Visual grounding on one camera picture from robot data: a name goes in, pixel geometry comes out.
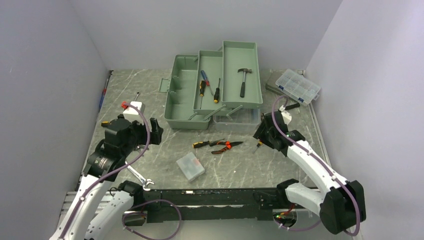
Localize blue red handled screwdriver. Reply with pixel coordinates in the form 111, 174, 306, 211
200, 70, 214, 96

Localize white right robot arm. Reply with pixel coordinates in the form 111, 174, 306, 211
253, 110, 367, 236

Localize blue red tool at wall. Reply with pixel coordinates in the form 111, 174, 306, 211
98, 70, 113, 110

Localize orange handled screwdriver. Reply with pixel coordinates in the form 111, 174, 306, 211
252, 141, 263, 154

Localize black handled hammer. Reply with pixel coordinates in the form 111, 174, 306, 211
237, 68, 252, 98

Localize yellow black handled screwdriver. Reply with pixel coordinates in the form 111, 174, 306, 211
213, 78, 221, 104

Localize yellow black tool handle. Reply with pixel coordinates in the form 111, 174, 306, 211
100, 121, 110, 128

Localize silver combination wrench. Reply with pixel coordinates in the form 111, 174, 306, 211
127, 165, 155, 192

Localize green toolbox with clear lid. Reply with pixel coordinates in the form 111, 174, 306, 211
159, 40, 263, 132

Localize small clear screw box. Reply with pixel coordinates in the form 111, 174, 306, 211
176, 152, 206, 183

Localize orange black long nose pliers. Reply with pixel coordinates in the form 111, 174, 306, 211
209, 140, 243, 155

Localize aluminium frame rail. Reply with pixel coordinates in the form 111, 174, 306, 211
52, 188, 364, 240

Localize small claw hammer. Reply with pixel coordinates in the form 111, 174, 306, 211
285, 103, 301, 111

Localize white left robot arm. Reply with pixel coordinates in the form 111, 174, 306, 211
51, 114, 164, 240

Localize small yellow black screwdriver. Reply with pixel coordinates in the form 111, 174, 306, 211
192, 139, 224, 149

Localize clear compartment organizer box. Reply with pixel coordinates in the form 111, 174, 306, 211
275, 69, 321, 106

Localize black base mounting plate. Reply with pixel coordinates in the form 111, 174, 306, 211
126, 187, 303, 226

